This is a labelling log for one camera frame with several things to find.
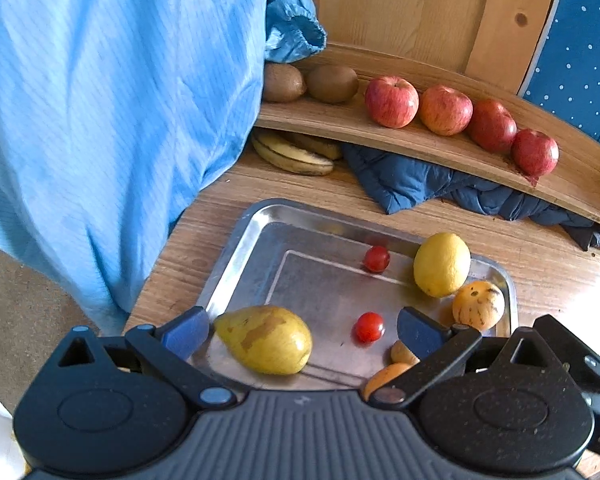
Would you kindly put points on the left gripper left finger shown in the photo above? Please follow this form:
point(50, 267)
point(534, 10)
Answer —
point(164, 352)

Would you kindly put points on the left kiwi on shelf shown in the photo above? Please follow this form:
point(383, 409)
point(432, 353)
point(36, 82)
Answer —
point(282, 83)

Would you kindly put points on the wooden back panel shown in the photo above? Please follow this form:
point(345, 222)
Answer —
point(489, 40)

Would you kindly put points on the dark red apple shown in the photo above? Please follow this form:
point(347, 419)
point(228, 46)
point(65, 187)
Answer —
point(492, 127)

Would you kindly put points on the dark blue quilted cloth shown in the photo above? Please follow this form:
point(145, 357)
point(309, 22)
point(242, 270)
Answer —
point(397, 182)

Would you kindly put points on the right kiwi on shelf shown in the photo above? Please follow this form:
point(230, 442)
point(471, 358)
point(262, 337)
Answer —
point(332, 84)

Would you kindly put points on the metal tray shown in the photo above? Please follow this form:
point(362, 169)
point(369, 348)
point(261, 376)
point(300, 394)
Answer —
point(310, 261)

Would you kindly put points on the pink red apple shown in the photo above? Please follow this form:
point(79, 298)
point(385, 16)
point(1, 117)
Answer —
point(445, 111)

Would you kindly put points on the red cherry tomato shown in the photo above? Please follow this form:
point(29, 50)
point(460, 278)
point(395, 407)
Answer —
point(376, 259)
point(369, 328)

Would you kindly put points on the blue elastic cuff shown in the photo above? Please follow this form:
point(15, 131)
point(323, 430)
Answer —
point(292, 31)

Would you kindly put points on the yellow lemon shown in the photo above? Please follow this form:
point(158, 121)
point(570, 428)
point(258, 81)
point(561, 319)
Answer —
point(441, 264)

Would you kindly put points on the yellow-green pear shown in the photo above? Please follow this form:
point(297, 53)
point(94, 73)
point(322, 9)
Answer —
point(268, 340)

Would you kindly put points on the light blue garment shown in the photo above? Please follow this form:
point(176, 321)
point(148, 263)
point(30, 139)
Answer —
point(114, 115)

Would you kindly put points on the large orange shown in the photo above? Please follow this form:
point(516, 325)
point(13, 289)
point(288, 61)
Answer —
point(383, 377)

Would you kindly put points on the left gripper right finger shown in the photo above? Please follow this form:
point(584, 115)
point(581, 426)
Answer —
point(442, 352)

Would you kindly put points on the small brown kiwi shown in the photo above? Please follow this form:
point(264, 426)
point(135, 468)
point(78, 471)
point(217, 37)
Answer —
point(399, 353)

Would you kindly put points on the kiwi on shelf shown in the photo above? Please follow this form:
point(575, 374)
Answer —
point(332, 84)
point(282, 83)

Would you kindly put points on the rightmost red apple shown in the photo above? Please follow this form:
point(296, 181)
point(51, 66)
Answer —
point(534, 153)

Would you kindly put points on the pale red apple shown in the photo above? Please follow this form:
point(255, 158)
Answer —
point(391, 101)

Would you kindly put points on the blue dotted fabric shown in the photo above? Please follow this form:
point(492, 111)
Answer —
point(564, 75)

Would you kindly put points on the overripe banana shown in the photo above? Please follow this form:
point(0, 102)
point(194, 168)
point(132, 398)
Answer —
point(284, 155)

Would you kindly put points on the striped yellow melon fruit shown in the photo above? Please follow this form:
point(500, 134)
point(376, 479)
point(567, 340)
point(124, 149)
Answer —
point(479, 304)

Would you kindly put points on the curved wooden shelf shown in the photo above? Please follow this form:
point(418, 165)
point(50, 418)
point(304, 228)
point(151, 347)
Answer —
point(574, 184)

